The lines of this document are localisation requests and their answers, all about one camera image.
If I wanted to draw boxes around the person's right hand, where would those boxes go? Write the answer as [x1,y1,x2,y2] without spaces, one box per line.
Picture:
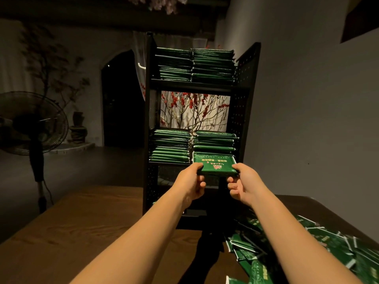
[226,162,271,208]

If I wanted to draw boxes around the person's left hand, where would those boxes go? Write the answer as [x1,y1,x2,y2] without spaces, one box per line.
[171,162,207,208]

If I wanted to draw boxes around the bundle of green packets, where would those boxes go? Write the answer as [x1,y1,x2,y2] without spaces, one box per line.
[192,151,239,177]

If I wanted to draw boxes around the black metal shelf rack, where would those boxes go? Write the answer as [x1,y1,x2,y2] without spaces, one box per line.
[141,32,263,230]

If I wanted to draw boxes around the pile of green packets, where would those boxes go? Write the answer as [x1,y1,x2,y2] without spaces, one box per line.
[223,214,379,284]

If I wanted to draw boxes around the person's right forearm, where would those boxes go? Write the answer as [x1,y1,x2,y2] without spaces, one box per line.
[248,189,363,284]

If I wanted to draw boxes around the person's left forearm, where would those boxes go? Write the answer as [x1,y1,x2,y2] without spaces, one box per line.
[70,186,197,284]

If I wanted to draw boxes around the red berry branches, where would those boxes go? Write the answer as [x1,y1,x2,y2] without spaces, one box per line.
[140,84,232,133]

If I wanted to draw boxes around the dark vase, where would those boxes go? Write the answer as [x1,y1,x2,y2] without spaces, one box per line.
[68,110,88,145]

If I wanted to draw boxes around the white curtain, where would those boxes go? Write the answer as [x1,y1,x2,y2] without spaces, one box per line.
[131,30,208,99]

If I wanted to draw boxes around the black standing fan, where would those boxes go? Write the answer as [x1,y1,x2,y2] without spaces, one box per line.
[0,91,70,214]

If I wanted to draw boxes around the pink hanging flower decoration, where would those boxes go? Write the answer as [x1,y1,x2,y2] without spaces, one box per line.
[126,0,190,16]

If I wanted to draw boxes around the bare branched tree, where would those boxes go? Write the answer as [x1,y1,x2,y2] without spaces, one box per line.
[19,22,91,126]

